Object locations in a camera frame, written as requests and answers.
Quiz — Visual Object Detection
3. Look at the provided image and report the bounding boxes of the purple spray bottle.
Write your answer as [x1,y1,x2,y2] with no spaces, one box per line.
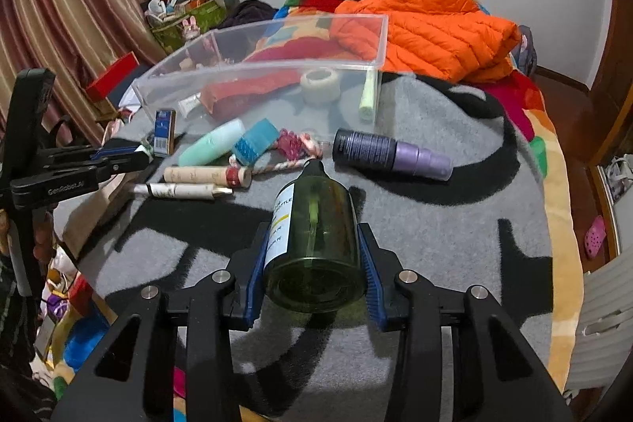
[332,129,454,181]

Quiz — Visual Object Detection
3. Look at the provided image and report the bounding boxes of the pink croc shoe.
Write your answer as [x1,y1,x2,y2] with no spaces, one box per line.
[584,215,606,260]

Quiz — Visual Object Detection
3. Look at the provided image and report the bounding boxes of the white pen-shaped tube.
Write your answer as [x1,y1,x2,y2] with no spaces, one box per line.
[128,183,233,200]

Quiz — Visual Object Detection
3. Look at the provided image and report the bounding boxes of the colourful patchwork quilt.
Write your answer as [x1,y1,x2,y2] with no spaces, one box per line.
[271,0,586,393]

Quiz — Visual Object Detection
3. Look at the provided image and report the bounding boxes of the white tube in bin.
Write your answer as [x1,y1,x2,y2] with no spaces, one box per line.
[178,93,202,118]

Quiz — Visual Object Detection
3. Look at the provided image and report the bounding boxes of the striped curtain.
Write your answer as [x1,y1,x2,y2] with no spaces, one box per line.
[1,0,164,144]

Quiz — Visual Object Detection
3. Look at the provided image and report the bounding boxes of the green glass bottle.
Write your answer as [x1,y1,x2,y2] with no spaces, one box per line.
[263,159,366,313]

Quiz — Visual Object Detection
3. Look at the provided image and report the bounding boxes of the red tea packet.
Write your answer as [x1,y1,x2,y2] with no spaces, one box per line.
[199,70,300,121]

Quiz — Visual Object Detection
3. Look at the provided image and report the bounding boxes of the beige red-capped tube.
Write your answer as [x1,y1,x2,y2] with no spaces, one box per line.
[163,166,252,187]

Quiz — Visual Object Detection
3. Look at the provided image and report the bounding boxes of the pink braided rope toy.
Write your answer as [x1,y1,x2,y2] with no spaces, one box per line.
[229,130,324,176]

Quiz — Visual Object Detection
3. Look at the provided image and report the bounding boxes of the person's left hand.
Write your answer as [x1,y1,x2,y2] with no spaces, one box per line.
[33,211,55,265]

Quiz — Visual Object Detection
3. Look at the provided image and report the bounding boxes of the clear plastic bin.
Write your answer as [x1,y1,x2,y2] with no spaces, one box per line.
[132,14,389,138]

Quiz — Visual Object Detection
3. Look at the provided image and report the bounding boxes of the light green tube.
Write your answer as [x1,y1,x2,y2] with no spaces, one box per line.
[358,70,378,123]

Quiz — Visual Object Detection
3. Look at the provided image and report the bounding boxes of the green cluttered storage box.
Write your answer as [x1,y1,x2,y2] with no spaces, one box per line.
[142,0,242,55]

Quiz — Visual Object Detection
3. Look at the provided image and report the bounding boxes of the red gift box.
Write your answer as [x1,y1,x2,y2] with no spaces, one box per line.
[85,51,140,103]

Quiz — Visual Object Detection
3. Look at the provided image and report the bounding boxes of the white tape roll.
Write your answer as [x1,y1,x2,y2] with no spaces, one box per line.
[299,68,341,105]

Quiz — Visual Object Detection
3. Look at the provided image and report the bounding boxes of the blue Max staples box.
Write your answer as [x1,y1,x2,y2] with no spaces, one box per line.
[152,109,176,156]

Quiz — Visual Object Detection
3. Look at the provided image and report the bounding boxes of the orange down jacket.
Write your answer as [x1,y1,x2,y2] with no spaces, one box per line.
[336,0,520,83]

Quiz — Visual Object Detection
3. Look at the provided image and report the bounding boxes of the dark purple clothing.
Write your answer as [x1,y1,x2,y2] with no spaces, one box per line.
[217,0,277,29]

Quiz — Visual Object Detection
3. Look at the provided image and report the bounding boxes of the rabbit figurine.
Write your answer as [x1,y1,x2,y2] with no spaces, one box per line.
[181,16,201,42]

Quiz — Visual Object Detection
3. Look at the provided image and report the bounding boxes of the mint green bottle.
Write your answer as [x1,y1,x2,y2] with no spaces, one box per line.
[178,118,246,167]

